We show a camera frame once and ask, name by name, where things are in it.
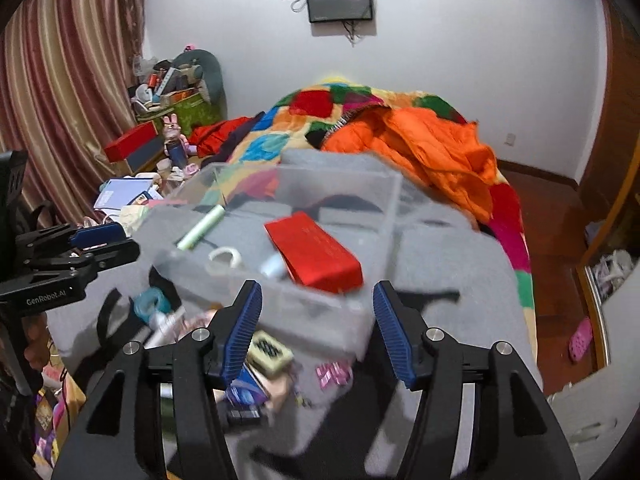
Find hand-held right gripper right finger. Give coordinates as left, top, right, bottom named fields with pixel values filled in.
left=372, top=280, right=581, bottom=480

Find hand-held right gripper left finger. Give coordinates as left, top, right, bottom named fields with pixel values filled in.
left=51, top=280, right=264, bottom=480

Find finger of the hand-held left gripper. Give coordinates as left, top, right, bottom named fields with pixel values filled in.
left=22, top=239, right=141, bottom=276
left=15, top=222, right=127, bottom=257

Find small blue cardboard box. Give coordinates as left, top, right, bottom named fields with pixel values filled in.
left=225, top=365, right=271, bottom=408

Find clear plastic storage box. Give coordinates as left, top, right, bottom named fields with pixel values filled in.
left=150, top=162, right=406, bottom=361

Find beige patterned small box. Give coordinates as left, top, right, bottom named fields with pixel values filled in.
left=246, top=330, right=295, bottom=376

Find blue notebook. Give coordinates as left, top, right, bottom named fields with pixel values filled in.
left=94, top=177, right=156, bottom=211

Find small white blue bottle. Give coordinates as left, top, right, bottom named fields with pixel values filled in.
left=260, top=254, right=288, bottom=281

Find pink candy wrappers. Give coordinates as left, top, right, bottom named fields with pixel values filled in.
left=315, top=360, right=353, bottom=390

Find white tape roll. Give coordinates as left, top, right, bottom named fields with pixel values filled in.
left=207, top=246, right=243, bottom=276

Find grey blanket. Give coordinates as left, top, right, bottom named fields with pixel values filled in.
left=45, top=147, right=546, bottom=480

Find white squeeze tube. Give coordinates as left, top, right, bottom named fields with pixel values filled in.
left=145, top=310, right=187, bottom=348

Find light green tube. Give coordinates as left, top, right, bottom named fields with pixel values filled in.
left=176, top=205, right=224, bottom=251

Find small black box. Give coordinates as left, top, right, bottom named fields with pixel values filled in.
left=227, top=407, right=263, bottom=426

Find long red box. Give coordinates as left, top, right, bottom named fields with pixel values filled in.
left=104, top=121, right=163, bottom=163

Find flat red box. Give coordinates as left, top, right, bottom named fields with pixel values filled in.
left=263, top=211, right=364, bottom=295

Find dark blue bottle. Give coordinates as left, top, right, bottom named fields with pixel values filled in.
left=165, top=140, right=190, bottom=167

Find pink bunny toy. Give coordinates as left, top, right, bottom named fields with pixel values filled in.
left=162, top=114, right=193, bottom=153

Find green gift box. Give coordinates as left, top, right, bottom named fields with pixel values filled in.
left=135, top=91, right=221, bottom=136

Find striped red gold curtain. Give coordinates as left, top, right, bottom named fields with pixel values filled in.
left=0, top=0, right=146, bottom=241

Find red jacket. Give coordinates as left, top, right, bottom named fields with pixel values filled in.
left=189, top=116, right=253, bottom=158

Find dark purple garment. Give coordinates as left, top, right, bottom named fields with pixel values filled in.
left=215, top=112, right=266, bottom=163

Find heap of household clutter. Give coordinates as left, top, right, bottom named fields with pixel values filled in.
left=129, top=52, right=206, bottom=111

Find orange puffer jacket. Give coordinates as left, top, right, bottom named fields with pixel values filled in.
left=320, top=105, right=501, bottom=223

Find pink slipper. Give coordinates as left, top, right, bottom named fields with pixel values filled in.
left=567, top=316, right=594, bottom=363

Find grey curved pillow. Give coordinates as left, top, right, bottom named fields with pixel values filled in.
left=172, top=47, right=226, bottom=118

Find colourful patchwork blanket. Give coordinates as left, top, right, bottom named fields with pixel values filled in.
left=200, top=77, right=538, bottom=361

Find white cabinet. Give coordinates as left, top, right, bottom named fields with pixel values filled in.
left=547, top=355, right=640, bottom=480

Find white shoes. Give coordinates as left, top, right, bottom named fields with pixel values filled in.
left=592, top=250, right=636, bottom=301

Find brown wooden wardrobe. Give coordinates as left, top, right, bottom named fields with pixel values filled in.
left=575, top=0, right=640, bottom=361

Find small black monitor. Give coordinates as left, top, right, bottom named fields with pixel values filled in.
left=305, top=0, right=375, bottom=24

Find teal ring toy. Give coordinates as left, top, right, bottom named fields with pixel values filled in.
left=132, top=287, right=173, bottom=321

